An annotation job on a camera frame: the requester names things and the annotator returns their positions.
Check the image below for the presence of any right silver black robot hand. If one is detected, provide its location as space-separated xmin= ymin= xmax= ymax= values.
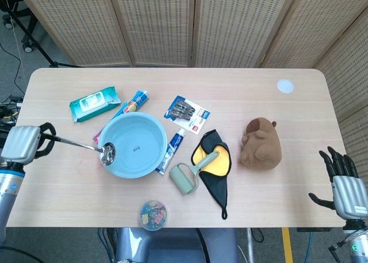
xmin=308 ymin=146 xmax=368 ymax=221

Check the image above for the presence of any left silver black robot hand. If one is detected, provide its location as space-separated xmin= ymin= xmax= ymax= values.
xmin=1 ymin=122 xmax=57 ymax=163

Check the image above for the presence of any stainless steel ladle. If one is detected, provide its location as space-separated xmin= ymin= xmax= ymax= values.
xmin=43 ymin=133 xmax=116 ymax=166

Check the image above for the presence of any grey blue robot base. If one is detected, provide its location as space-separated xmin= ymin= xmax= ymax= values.
xmin=114 ymin=227 xmax=239 ymax=263

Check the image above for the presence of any green wet wipes pack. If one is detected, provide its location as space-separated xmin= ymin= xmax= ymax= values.
xmin=69 ymin=86 xmax=122 ymax=123

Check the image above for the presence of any brown capybara plush toy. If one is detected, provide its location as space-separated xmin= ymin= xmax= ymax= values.
xmin=240 ymin=117 xmax=282 ymax=170

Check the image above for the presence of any rattan folding screen panel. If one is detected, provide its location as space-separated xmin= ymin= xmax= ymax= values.
xmin=14 ymin=0 xmax=135 ymax=68
xmin=108 ymin=0 xmax=198 ymax=68
xmin=188 ymin=0 xmax=302 ymax=69
xmin=261 ymin=0 xmax=368 ymax=70
xmin=313 ymin=15 xmax=368 ymax=189

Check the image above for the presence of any black wheeled stand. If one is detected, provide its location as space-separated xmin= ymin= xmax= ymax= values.
xmin=0 ymin=0 xmax=74 ymax=68

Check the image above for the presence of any light blue plastic basin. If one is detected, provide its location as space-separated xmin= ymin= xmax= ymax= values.
xmin=98 ymin=112 xmax=168 ymax=179

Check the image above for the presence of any colourful blue toothpaste tube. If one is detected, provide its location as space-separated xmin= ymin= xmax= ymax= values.
xmin=92 ymin=90 xmax=150 ymax=144

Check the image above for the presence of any white round table cap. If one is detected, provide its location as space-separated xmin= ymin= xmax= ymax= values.
xmin=277 ymin=78 xmax=295 ymax=93

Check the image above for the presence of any yellow grey hanging towel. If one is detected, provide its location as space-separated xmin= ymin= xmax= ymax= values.
xmin=191 ymin=129 xmax=232 ymax=220

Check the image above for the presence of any clear jar of binder clips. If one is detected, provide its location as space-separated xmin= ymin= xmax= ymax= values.
xmin=138 ymin=199 xmax=170 ymax=231

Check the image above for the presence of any white blue toothpaste tube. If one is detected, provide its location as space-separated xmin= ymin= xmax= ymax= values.
xmin=155 ymin=128 xmax=186 ymax=176

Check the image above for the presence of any green lint roller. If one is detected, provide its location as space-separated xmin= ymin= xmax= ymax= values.
xmin=168 ymin=150 xmax=221 ymax=195

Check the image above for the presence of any nail clipper blister card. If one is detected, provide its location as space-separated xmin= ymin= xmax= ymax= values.
xmin=164 ymin=95 xmax=212 ymax=136

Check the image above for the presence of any black cable bundle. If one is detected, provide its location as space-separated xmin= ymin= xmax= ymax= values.
xmin=0 ymin=94 xmax=25 ymax=129

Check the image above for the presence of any blue cable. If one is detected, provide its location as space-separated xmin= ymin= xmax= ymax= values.
xmin=308 ymin=231 xmax=316 ymax=263

